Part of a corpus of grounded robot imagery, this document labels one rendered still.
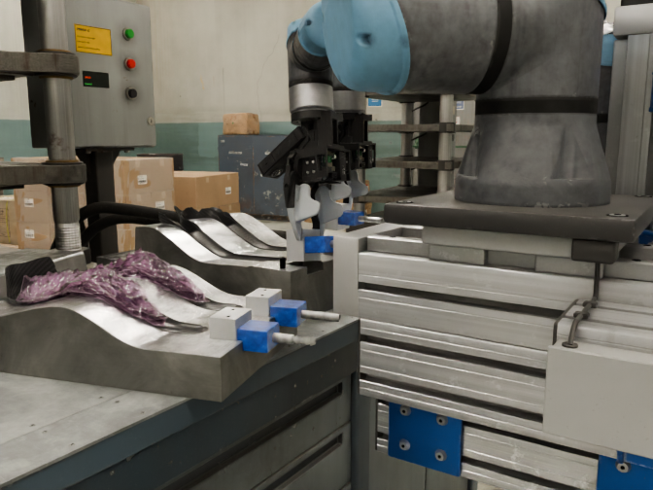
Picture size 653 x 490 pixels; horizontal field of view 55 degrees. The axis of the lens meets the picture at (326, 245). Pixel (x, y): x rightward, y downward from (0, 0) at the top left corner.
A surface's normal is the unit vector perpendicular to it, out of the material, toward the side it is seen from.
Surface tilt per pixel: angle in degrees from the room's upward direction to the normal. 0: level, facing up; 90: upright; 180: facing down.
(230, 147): 90
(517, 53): 115
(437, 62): 127
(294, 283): 90
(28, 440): 0
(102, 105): 90
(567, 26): 90
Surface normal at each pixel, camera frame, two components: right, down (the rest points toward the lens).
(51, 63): 0.33, 0.16
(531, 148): -0.35, -0.14
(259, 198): -0.46, 0.15
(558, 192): 0.00, 0.17
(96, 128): 0.83, 0.10
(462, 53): 0.19, 0.62
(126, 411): 0.00, -0.99
